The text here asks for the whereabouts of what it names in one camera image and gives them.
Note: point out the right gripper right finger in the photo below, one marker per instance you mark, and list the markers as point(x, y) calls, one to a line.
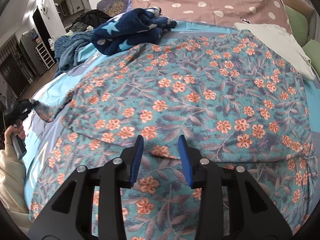
point(233, 205)

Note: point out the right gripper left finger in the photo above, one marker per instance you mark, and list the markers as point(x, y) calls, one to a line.
point(88, 204)

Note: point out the floral teal shirt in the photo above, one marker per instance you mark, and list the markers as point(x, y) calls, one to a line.
point(231, 96)

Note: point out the cream sleeve left forearm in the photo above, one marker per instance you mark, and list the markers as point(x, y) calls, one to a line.
point(12, 188)

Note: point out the black clothes pile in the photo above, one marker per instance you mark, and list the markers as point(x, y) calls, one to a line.
point(92, 18)

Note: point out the left hand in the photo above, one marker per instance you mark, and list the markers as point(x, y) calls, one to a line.
point(17, 130)

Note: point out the blue patterned bed sheet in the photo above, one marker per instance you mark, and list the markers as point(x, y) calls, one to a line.
point(41, 137)

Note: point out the white shelf rack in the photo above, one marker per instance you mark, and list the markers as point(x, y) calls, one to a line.
point(44, 55)

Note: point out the white cat figurine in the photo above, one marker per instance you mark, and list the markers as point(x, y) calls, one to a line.
point(52, 42)

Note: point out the teal grey knit blanket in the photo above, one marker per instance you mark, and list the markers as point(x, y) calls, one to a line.
point(67, 49)

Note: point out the dark floral pillow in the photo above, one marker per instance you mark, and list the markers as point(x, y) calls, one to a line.
point(113, 7)

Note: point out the navy star fleece blanket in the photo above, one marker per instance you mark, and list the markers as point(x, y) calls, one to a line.
point(132, 28)

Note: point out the green pillow near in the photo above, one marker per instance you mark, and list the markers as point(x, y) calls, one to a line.
point(312, 50)

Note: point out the green pillow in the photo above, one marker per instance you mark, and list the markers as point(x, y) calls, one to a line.
point(312, 50)
point(299, 25)

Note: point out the white folded garment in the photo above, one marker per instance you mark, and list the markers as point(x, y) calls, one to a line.
point(282, 43)

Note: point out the green pillow far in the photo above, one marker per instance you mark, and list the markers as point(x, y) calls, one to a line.
point(299, 25)

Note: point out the pink polka dot cover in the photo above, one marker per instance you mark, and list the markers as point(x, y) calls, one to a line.
point(221, 12)

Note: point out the tan pillow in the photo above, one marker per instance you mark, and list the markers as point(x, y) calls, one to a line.
point(304, 8)

